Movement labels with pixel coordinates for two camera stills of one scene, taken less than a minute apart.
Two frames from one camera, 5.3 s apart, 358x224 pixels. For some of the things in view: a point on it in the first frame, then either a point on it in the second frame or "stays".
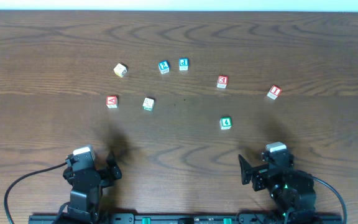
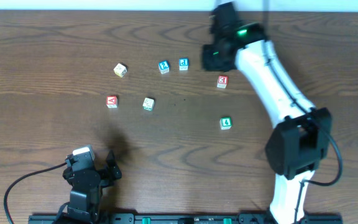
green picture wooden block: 148,104 stays
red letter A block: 112,101 stays
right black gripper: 257,170 → 210,59
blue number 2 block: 163,66 stays
